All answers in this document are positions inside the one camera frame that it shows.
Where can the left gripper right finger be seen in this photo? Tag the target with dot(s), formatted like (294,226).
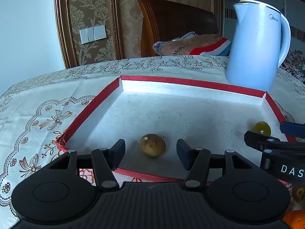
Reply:
(195,160)

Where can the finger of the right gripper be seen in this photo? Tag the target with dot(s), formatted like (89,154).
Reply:
(262,142)
(293,129)

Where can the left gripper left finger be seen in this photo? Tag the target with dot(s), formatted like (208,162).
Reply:
(104,161)

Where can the green tomato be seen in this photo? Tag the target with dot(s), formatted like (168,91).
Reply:
(262,128)
(298,193)

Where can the large orange tangerine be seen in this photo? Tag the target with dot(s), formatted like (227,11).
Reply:
(295,219)

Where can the red shallow tray box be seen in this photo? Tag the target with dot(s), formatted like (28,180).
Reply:
(204,114)

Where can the floral lace tablecloth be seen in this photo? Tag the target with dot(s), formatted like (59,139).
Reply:
(35,112)

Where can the white electric kettle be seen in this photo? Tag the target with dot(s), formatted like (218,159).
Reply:
(260,45)

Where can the patterned pillow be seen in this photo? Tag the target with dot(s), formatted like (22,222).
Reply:
(194,44)

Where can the wooden bed headboard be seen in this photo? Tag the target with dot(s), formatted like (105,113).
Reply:
(166,20)

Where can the white wall switch panel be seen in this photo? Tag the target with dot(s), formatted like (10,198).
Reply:
(92,34)

